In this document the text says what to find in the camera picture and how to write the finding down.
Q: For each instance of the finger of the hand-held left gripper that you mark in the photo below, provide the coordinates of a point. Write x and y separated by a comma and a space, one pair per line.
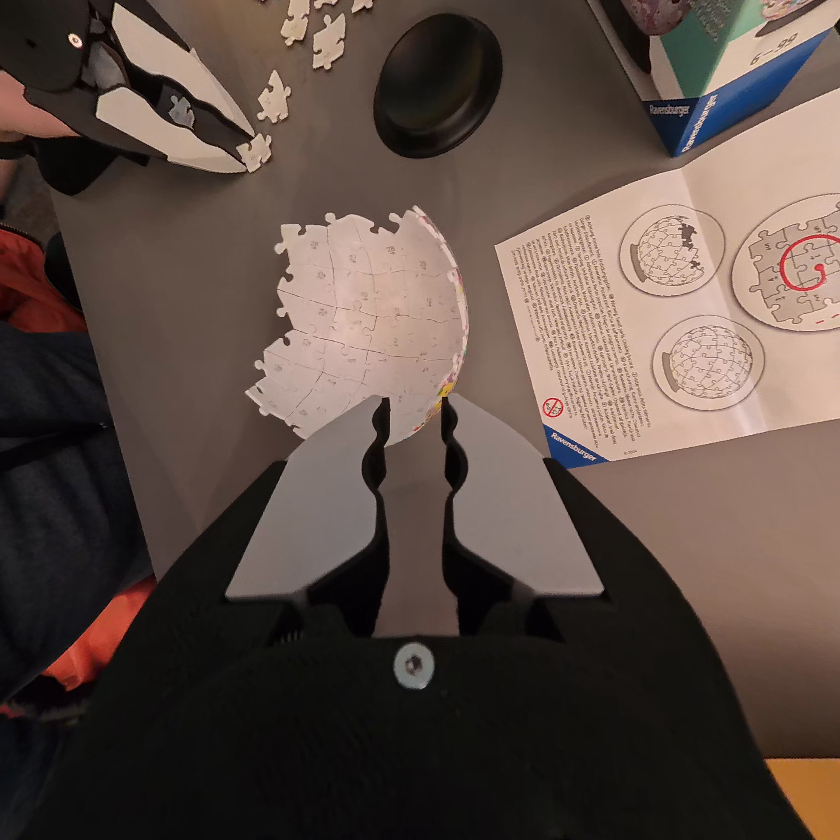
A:
170, 52
151, 131

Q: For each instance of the partly built puzzle ball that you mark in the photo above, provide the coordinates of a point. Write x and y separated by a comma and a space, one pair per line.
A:
367, 315

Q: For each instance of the colourful puzzle box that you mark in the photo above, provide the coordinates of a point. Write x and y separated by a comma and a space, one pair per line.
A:
722, 72

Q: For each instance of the person's dark clothing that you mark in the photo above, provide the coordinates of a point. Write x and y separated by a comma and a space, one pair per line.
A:
59, 492

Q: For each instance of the puzzle pieces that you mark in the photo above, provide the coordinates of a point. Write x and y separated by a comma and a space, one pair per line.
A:
328, 39

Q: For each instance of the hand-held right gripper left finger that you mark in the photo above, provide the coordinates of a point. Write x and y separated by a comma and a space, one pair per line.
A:
315, 518

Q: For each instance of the black round ball stand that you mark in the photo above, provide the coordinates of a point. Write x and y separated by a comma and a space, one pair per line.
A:
439, 85

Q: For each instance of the yellow plastic bin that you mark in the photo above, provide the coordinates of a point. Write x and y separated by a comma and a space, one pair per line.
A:
807, 800

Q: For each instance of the white instruction leaflet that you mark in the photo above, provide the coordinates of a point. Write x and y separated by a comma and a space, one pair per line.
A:
656, 295

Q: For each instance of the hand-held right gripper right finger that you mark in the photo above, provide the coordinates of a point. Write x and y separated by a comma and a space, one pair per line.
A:
512, 518

